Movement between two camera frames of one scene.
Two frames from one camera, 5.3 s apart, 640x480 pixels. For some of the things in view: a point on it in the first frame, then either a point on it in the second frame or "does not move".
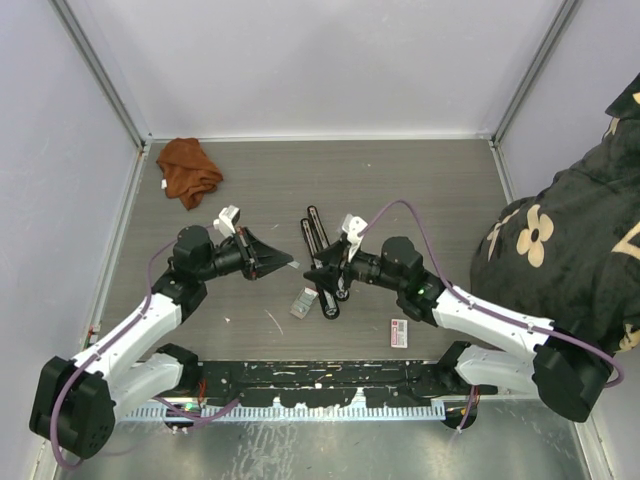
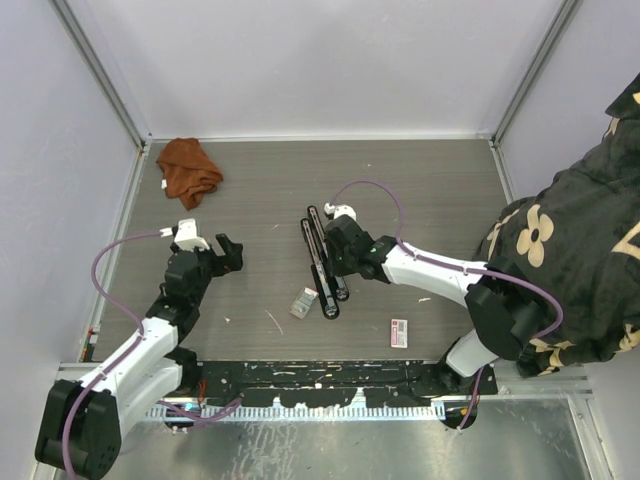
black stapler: x=328 y=306 does not move
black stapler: x=321 y=241 does not move
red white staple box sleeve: x=399 y=333 does not move
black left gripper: x=257 y=258 -> x=231 y=250
